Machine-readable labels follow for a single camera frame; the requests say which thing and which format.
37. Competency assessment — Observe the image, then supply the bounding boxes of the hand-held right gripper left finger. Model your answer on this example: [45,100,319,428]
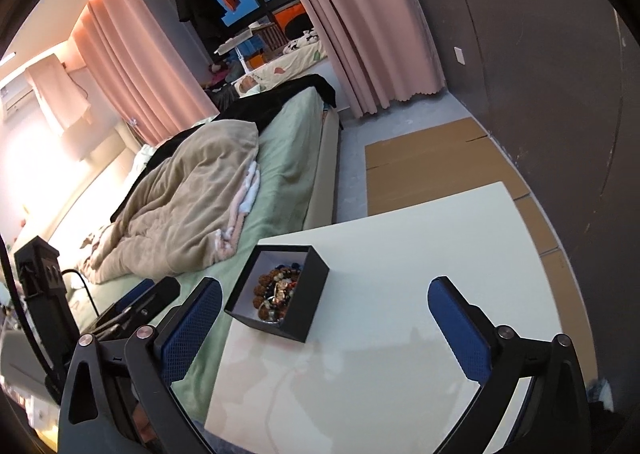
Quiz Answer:
[57,276,223,454]

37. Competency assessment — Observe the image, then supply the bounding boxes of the bed with green sheet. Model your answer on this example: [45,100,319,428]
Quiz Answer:
[75,86,343,430]

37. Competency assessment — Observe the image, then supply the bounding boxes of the brown wooden bead bracelet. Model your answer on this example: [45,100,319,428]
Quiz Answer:
[251,269,281,319]

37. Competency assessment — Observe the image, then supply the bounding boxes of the wide pink curtain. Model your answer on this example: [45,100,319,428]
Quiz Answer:
[267,0,447,117]

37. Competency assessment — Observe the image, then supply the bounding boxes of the beige blanket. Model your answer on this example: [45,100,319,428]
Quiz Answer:
[75,120,261,285]

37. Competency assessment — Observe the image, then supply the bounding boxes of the orange and black cushion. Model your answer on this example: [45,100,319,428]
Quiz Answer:
[277,4,313,34]

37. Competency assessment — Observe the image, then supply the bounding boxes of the pink curtain with tight pleats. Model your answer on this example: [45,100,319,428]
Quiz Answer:
[70,0,218,147]

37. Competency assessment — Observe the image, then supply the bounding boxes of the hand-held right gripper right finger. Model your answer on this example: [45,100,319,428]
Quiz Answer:
[426,276,593,454]

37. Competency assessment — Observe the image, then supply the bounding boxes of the black jewelry box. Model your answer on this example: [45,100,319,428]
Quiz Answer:
[223,245,331,344]

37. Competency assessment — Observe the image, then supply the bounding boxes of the cream hanging cloth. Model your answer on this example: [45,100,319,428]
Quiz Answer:
[25,56,93,137]

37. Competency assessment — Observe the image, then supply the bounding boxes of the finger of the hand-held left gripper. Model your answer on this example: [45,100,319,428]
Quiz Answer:
[107,278,156,315]
[92,276,181,339]

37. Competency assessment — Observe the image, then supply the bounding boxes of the flat brown cardboard sheet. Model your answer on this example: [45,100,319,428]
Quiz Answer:
[364,117,561,257]

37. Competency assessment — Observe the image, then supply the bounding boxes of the black hanging garments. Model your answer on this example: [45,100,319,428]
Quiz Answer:
[167,0,226,39]

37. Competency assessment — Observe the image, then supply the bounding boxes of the white air conditioner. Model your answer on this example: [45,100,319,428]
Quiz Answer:
[0,84,38,115]

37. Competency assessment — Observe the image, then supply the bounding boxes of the black cable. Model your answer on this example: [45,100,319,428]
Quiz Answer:
[60,271,101,319]

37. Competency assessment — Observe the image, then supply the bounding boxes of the white drying rack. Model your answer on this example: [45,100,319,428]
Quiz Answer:
[215,24,266,74]

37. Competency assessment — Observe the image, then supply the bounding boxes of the white and pink cloth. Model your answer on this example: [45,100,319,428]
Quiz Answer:
[212,161,262,259]

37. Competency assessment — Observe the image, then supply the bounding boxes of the black clothing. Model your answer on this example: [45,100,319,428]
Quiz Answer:
[112,74,337,225]

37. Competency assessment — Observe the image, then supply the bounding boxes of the cream printed quilt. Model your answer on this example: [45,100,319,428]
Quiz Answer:
[235,31,326,94]

